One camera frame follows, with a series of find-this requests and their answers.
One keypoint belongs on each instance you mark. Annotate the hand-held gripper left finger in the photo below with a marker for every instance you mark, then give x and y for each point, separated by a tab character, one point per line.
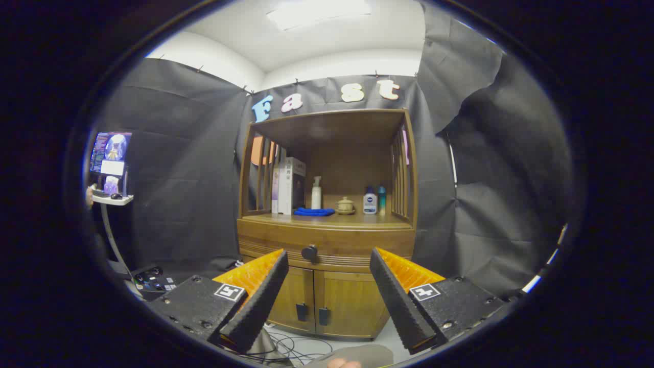
260	301

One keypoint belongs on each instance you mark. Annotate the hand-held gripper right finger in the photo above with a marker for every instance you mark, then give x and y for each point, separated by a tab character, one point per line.
401	306

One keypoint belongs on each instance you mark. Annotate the wooden drawer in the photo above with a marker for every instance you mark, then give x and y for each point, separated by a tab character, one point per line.
347	243

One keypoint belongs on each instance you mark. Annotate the wooden cabinet door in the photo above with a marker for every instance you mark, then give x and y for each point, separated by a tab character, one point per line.
352	306
299	294

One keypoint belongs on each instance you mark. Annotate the wooden countertop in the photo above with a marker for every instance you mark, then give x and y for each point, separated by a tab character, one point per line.
352	220

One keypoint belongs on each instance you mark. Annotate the wooden cabinet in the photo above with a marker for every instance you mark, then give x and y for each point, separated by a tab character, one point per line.
332	122

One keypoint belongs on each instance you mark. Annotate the blue folded cloth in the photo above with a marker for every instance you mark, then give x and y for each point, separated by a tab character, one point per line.
314	211

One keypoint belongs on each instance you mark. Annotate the white lotion bottle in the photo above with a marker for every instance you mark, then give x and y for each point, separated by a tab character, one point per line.
370	203

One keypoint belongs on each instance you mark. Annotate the teal bottle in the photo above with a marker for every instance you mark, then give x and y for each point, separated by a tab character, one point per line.
381	199

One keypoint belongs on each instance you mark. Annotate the pale purple book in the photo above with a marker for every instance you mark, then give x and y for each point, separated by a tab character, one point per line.
275	189

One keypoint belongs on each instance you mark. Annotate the beige lidded teacup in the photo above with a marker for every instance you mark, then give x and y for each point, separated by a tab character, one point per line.
345	206

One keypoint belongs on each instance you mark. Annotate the white pump bottle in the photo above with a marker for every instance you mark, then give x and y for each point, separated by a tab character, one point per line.
317	197

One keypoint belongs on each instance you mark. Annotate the white book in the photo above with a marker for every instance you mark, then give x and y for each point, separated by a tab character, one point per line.
291	186

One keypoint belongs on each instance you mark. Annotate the white monitor stand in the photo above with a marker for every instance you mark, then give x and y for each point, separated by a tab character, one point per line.
120	200

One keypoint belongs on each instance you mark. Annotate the computer monitor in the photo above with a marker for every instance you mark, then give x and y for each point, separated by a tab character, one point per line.
110	151

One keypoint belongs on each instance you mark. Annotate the ceiling light panel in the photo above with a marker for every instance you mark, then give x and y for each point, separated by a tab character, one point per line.
317	13

